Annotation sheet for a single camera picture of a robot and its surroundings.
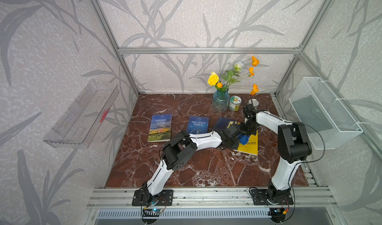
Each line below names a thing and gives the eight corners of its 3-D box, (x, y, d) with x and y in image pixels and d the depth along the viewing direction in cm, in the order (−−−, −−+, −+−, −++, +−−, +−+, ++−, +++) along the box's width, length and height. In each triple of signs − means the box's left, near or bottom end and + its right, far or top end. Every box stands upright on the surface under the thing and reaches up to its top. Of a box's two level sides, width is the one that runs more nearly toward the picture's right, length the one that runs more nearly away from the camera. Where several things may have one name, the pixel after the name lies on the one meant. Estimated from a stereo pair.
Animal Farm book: (146, 142, 96) (145, 140, 94) (153, 115, 110) (152, 113, 108) (170, 142, 96) (169, 140, 94) (174, 115, 110) (173, 113, 108)
